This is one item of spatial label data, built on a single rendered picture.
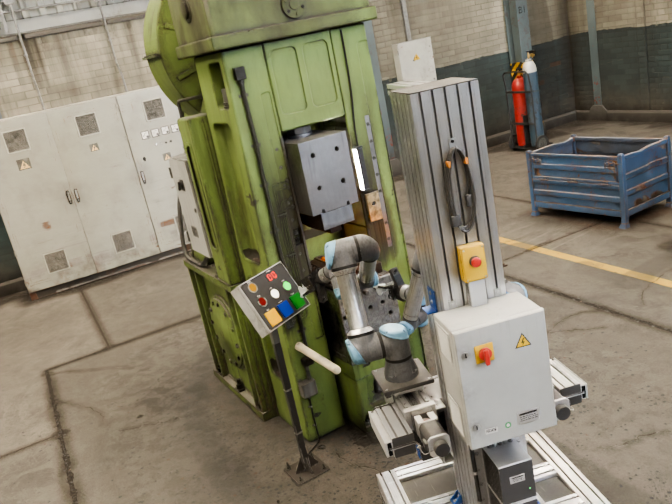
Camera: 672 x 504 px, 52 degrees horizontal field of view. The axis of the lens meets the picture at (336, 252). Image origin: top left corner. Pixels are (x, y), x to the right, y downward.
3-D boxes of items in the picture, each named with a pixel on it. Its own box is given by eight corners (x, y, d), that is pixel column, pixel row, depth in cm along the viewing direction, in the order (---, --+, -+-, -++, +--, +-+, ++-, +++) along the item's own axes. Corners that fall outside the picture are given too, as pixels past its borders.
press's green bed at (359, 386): (417, 409, 424) (404, 341, 410) (367, 435, 408) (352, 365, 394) (369, 380, 471) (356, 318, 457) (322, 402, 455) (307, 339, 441)
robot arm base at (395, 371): (423, 377, 294) (419, 356, 291) (390, 386, 292) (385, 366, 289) (412, 362, 308) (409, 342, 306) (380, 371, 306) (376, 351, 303)
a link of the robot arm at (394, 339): (415, 356, 292) (409, 327, 288) (384, 364, 291) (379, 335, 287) (407, 345, 304) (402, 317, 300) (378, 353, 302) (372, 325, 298)
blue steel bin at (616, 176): (676, 205, 687) (673, 134, 666) (625, 229, 651) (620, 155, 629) (578, 195, 788) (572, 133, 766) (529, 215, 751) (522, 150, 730)
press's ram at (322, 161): (371, 197, 388) (358, 126, 376) (313, 216, 371) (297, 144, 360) (334, 190, 424) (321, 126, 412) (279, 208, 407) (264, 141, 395)
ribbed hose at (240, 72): (316, 362, 400) (248, 64, 349) (305, 367, 396) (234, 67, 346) (313, 360, 403) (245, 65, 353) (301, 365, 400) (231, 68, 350)
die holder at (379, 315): (405, 341, 410) (392, 272, 397) (352, 366, 394) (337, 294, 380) (356, 318, 458) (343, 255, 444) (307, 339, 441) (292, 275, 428)
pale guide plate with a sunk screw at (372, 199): (383, 218, 409) (378, 190, 404) (371, 222, 405) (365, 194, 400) (381, 217, 411) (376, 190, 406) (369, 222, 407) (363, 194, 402)
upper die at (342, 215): (354, 220, 385) (351, 203, 382) (324, 230, 376) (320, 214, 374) (319, 211, 421) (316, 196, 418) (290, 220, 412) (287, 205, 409)
